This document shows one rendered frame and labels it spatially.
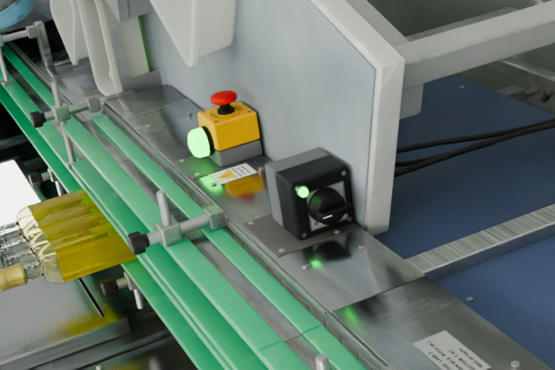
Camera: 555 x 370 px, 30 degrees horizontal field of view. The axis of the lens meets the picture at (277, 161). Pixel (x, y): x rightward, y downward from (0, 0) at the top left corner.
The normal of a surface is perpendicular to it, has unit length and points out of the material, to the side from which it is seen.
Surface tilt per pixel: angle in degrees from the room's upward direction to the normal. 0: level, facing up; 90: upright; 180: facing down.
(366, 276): 90
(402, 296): 90
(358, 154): 0
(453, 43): 90
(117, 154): 90
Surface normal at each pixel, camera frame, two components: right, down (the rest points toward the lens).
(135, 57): 0.42, 0.30
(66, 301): -0.15, -0.91
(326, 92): -0.90, 0.29
